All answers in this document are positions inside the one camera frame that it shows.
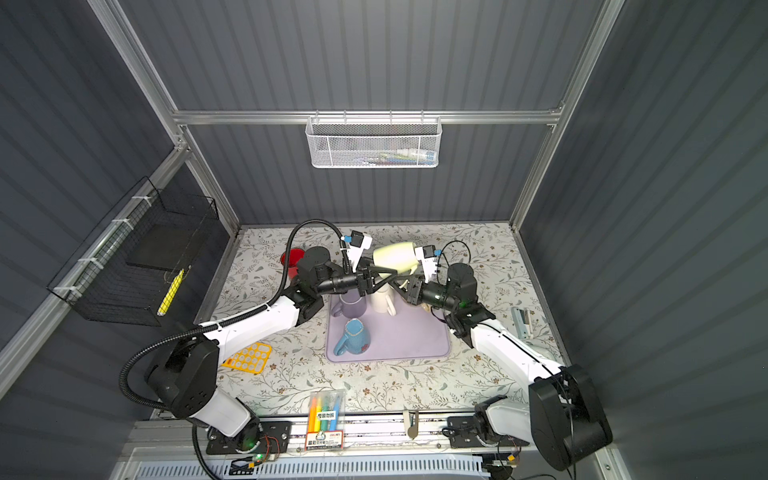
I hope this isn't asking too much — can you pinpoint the red mug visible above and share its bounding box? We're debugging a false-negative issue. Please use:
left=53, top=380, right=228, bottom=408
left=280, top=248, right=305, bottom=280

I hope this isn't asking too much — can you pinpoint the yellow highlighter pen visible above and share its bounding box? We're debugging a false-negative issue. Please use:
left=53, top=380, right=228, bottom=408
left=156, top=269, right=185, bottom=317

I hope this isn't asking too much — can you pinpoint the blue dotted mug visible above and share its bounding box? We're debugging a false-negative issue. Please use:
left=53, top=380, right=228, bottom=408
left=333, top=318, right=371, bottom=356

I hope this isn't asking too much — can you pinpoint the pack of coloured markers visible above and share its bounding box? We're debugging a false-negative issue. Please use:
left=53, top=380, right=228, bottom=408
left=304, top=390, right=345, bottom=451

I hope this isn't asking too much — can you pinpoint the purple mug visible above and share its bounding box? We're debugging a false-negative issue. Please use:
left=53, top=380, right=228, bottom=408
left=331, top=291, right=367, bottom=319

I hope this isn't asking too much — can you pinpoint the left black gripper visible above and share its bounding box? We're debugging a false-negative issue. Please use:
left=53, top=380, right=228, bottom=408
left=314, top=257, right=396, bottom=300

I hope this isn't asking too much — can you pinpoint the white mug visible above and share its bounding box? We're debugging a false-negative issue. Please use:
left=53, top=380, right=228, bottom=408
left=369, top=288, right=397, bottom=316

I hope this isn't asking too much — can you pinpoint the yellow calculator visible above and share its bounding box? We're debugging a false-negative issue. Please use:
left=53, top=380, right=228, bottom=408
left=221, top=342, right=272, bottom=375

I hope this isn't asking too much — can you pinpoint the black wire basket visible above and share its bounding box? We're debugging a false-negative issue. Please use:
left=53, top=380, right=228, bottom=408
left=48, top=181, right=219, bottom=327

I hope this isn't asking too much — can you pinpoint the black corrugated cable hose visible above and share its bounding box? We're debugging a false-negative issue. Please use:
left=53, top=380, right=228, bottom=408
left=118, top=218, right=346, bottom=480

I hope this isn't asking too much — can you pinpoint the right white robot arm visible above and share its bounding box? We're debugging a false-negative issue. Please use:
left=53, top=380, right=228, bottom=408
left=390, top=263, right=614, bottom=471

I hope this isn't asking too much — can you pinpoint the lavender plastic tray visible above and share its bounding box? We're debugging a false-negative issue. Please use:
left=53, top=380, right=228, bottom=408
left=326, top=298, right=451, bottom=363

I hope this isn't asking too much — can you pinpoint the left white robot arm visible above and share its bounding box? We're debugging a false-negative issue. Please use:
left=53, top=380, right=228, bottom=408
left=145, top=247, right=415, bottom=443

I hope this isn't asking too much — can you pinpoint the light green mug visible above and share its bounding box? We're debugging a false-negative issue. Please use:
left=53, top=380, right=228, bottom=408
left=372, top=242, right=419, bottom=275

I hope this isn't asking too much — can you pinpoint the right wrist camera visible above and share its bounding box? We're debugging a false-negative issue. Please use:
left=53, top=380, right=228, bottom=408
left=414, top=245, right=442, bottom=283

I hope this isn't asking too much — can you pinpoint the white wire mesh basket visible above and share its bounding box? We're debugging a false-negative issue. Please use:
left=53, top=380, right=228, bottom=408
left=305, top=118, right=443, bottom=169

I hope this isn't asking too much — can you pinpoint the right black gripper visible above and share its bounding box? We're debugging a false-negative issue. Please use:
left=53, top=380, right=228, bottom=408
left=390, top=274, right=459, bottom=315

